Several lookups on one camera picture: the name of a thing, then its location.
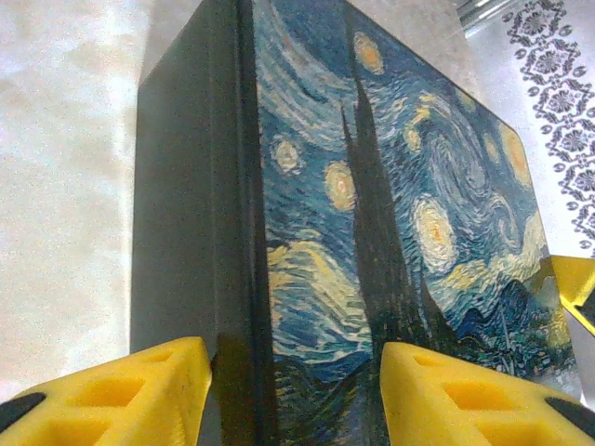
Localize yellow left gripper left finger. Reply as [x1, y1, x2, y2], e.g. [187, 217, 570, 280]
[0, 336, 215, 446]

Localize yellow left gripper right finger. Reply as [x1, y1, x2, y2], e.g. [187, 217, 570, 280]
[378, 342, 595, 446]

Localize starry night painted tin box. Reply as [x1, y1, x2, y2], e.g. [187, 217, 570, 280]
[129, 0, 585, 446]

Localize aluminium extrusion frame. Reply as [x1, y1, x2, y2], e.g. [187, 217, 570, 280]
[457, 0, 529, 32]

